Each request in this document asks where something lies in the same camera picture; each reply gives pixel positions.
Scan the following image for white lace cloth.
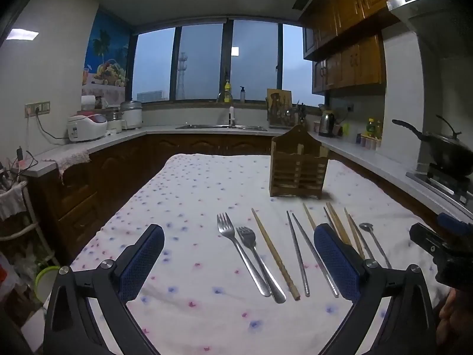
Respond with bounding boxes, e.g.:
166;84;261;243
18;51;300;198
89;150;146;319
42;147;91;185

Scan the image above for square ceiling light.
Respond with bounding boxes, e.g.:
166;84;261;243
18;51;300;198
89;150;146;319
7;28;39;40

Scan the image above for wooden chopstick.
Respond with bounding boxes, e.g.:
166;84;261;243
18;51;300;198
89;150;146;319
252;208;301;301
344;207;366;260
326;202;352;246
303;203;318;230

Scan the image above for wooden cabinets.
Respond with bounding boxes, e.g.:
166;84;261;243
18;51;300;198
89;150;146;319
299;0;425;95
27;133;274;267

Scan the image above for large metal fork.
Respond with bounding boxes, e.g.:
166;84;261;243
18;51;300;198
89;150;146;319
217;212;271;297

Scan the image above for steel steamer pot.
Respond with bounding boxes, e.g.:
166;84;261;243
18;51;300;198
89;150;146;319
120;99;143;130

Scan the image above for white kitchen countertop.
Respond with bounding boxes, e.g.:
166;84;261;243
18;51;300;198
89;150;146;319
17;124;473;226

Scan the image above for knife and utensil rack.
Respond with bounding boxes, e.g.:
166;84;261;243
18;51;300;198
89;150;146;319
268;100;307;128

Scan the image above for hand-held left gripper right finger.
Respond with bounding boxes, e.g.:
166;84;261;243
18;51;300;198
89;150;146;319
313;223;438;355

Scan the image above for spice jar set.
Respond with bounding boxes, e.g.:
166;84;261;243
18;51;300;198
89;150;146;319
360;135;383;150

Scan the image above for white storage rack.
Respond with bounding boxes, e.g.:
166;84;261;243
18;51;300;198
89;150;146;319
0;148;60;341

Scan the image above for wooden upper cabinets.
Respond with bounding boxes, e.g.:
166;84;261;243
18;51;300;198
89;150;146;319
299;0;425;95

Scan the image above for triple wall outlet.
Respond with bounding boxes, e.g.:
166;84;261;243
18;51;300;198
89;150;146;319
25;101;51;118

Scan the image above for gas stove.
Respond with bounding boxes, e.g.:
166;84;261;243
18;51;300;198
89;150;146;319
406;163;473;208

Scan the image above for small metal fork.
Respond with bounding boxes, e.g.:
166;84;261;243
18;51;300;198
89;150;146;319
236;226;287;304

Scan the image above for floral white tablecloth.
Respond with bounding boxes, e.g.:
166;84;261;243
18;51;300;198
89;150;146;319
68;153;449;355

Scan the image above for kitchen faucet with white filter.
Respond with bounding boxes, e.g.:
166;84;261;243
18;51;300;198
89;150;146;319
216;91;236;127

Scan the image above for steel electric kettle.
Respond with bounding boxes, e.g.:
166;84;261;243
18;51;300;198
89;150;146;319
318;110;336;138

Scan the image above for wooden lower cabinets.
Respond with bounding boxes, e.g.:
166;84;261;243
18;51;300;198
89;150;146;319
27;133;274;267

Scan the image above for black wok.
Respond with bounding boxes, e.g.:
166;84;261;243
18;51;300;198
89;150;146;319
392;114;473;177

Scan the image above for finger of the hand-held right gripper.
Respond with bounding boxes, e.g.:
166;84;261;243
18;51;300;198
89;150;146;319
436;212;473;234
409;222;451;256

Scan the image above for white and red rice cooker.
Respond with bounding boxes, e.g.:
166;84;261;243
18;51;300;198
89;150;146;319
67;113;108;143

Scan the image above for small metal spoon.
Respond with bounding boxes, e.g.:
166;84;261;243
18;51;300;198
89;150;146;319
359;222;392;269

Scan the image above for yellow cooking oil bottle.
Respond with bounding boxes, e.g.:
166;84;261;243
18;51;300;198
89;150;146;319
366;117;383;138

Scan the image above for tropical fruit wall poster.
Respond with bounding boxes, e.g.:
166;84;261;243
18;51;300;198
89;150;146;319
81;10;130;99

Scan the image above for steel range hood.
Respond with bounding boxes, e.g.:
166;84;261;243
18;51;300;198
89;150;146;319
386;0;473;45

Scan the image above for wooden utensil holder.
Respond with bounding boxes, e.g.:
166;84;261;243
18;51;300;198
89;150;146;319
271;125;330;199

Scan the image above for wooden cutting board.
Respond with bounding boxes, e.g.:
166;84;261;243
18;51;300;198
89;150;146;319
267;88;292;126

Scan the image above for green plastic basin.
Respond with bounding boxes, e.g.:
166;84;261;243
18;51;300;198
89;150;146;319
36;265;60;304

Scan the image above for black power cable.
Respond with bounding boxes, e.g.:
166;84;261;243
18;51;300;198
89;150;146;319
35;109;71;140

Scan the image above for kitchen window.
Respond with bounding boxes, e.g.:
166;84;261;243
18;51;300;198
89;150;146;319
131;18;326;106

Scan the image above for radio tower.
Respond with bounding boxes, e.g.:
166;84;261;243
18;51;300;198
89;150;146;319
177;52;189;100

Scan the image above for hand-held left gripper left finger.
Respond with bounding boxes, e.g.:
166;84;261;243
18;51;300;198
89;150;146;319
43;224;165;355

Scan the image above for person's right hand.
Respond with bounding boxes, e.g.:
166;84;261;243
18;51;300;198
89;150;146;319
437;291;461;345

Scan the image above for steel kitchen sink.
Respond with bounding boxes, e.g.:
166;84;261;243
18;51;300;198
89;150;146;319
175;123;267;132

